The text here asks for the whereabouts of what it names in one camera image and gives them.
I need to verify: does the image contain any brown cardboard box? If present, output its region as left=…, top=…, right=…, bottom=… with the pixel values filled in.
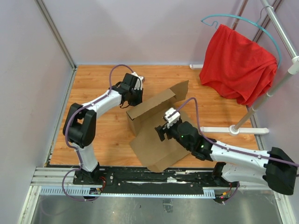
left=126, top=80, right=195, bottom=173

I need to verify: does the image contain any white clothes rack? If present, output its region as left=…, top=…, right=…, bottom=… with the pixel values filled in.
left=201, top=0, right=299, bottom=135

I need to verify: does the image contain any grey slotted cable duct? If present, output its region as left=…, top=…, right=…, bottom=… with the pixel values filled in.
left=39, top=186, right=217, bottom=199

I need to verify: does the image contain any teal clothes hanger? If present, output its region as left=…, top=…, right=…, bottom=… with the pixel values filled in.
left=200, top=6, right=282, bottom=69

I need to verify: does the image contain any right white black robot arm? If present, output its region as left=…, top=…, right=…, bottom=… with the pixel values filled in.
left=155, top=120, right=299, bottom=196

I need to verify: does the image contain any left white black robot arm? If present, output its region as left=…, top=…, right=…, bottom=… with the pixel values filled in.
left=63, top=72, right=145, bottom=185

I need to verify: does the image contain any red cloth shirt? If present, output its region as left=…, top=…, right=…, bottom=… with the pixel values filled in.
left=199, top=25, right=278, bottom=106

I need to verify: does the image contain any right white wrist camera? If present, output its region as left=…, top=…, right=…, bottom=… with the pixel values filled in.
left=164, top=107, right=180, bottom=128

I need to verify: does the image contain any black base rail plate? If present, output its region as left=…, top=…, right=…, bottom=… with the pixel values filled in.
left=73, top=167, right=237, bottom=195

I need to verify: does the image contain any aluminium frame post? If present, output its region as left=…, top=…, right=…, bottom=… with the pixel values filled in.
left=35, top=0, right=77, bottom=70

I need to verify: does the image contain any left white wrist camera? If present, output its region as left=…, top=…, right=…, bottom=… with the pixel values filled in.
left=131, top=72, right=145, bottom=90

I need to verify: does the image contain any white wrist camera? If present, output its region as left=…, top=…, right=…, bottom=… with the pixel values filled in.
left=164, top=107, right=180, bottom=128
left=131, top=72, right=145, bottom=90

